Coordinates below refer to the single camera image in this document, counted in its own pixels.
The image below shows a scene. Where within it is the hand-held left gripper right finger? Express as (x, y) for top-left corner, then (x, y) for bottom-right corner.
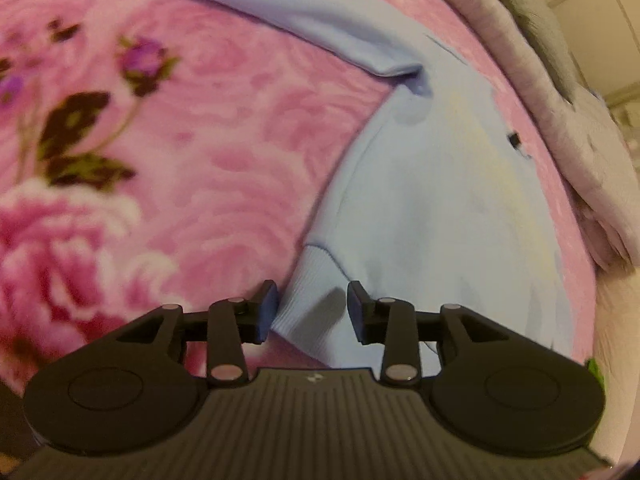
(347, 281), (533, 390)

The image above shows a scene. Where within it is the striped folded quilt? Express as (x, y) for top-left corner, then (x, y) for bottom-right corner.
(407, 0), (640, 277)

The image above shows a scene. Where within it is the grey pillow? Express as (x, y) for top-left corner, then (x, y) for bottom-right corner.
(487, 0), (589, 104)

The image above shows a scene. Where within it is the cream wardrobe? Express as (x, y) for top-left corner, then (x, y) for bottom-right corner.
(520, 0), (640, 111)

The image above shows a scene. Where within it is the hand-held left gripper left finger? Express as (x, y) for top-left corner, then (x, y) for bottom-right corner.
(115, 280), (279, 390)

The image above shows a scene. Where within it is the pink floral blanket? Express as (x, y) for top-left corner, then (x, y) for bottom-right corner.
(0, 0), (601, 396)

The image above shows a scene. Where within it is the light blue sweatshirt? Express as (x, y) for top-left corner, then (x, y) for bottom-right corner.
(117, 0), (576, 379)

